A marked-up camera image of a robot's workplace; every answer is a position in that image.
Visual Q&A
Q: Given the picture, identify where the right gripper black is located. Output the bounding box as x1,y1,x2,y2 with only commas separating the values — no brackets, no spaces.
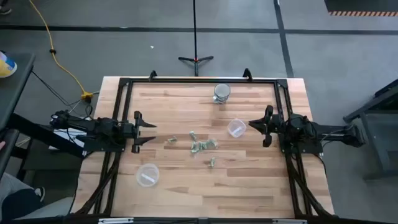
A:
248,105,286,147

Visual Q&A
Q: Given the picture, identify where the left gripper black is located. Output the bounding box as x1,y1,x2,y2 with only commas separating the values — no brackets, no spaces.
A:
119,111,157,154

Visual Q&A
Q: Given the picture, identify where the blue white patterned paper cup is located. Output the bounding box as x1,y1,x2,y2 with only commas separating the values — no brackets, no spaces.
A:
213,83,231,105

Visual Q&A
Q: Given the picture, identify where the white paper sheet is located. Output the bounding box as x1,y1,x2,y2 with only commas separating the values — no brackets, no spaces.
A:
51,127,86,151

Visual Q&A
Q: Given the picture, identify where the black tripod stand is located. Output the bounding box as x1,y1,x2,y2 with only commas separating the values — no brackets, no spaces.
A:
178,0,215,77

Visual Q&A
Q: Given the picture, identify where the black metal cart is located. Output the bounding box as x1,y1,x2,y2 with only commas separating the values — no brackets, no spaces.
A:
343,78,398,181

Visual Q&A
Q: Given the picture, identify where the black side table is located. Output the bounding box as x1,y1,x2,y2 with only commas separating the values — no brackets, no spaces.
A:
0,51,36,133

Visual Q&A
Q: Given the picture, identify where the person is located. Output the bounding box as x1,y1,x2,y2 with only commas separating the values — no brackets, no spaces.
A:
0,172,46,223

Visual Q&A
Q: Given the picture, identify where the orange black striped mat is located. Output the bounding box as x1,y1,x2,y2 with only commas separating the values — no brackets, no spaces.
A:
324,0,398,17

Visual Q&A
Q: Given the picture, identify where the yellow blue white bag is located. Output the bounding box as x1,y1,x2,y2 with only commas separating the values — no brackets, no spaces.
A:
0,51,18,78

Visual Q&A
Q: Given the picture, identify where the black metal rig frame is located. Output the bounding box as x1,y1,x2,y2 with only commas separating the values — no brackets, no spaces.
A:
71,68,338,224

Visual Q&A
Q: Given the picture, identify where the silver metal bracket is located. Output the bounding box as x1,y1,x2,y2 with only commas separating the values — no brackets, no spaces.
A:
272,218,308,224
98,217,134,224

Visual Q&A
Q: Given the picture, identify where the thin black cable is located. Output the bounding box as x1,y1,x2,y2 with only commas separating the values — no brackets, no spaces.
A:
30,70,94,118

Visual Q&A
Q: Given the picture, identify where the yellow extension cable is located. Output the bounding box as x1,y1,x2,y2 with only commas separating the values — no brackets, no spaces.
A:
29,0,90,96

